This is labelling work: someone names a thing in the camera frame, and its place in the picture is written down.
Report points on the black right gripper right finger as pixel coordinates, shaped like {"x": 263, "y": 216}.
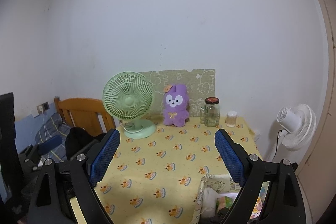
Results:
{"x": 283, "y": 202}

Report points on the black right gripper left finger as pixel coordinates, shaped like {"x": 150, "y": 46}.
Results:
{"x": 50, "y": 202}

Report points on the green orange tissue box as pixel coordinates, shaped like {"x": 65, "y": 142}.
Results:
{"x": 225, "y": 201}

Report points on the patterned fabric storage box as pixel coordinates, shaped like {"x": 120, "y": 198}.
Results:
{"x": 222, "y": 184}

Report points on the black cloth on bed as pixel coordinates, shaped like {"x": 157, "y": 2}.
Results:
{"x": 80, "y": 141}

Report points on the blue plaid bedding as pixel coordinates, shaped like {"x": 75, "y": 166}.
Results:
{"x": 54, "y": 127}

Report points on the white standing fan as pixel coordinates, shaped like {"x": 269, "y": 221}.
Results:
{"x": 298, "y": 125}

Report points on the wooden bed headboard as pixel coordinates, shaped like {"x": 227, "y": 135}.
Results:
{"x": 86, "y": 113}

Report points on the cotton swab container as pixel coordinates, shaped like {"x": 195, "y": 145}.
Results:
{"x": 231, "y": 118}

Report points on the glass jar with dark lid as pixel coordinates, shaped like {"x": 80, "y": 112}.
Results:
{"x": 210, "y": 112}

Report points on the green desk fan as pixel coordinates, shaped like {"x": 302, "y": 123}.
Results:
{"x": 128, "y": 96}

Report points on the purple plush rabbit toy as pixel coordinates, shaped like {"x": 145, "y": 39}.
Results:
{"x": 175, "y": 105}

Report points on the wall power socket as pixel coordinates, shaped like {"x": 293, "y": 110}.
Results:
{"x": 43, "y": 107}

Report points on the beige patterned wall board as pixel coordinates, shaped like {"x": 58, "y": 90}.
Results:
{"x": 200, "y": 84}

